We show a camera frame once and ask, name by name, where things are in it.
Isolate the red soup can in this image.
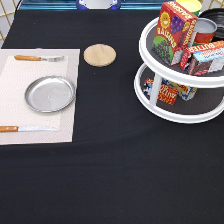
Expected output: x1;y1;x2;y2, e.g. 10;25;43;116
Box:
193;18;217;45

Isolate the white two-tier lazy Susan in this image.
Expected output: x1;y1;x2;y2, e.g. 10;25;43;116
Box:
134;18;224;124

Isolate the blue yellow box lower tier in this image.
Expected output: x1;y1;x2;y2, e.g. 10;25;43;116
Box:
162;79;197;101

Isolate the black bowl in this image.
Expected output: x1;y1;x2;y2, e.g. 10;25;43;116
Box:
200;8;224;41

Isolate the green yellow parmesan can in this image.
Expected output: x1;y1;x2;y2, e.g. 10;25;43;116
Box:
176;0;202;16

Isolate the chocolate pudding box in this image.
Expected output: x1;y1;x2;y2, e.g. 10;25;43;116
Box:
187;47;224;75

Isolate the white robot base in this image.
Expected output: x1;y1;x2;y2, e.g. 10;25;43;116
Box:
76;0;121;9

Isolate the wooden handled knife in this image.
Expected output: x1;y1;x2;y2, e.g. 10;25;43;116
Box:
0;126;57;133

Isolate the round wooden coaster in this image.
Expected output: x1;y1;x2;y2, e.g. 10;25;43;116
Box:
84;44;116;67

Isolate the beige woven placemat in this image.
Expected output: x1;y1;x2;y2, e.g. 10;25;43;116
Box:
0;49;80;145

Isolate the wooden handled fork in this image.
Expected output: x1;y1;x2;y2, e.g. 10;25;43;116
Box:
14;55;64;62

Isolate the red butter box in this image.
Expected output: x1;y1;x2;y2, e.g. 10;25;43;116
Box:
180;40;224;70

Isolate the red box lower tier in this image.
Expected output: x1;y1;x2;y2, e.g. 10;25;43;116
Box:
143;78;178;105

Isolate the red raisins box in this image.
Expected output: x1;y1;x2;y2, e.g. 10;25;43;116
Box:
152;1;197;66

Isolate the round metal plate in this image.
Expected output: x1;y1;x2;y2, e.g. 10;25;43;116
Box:
24;76;76;113

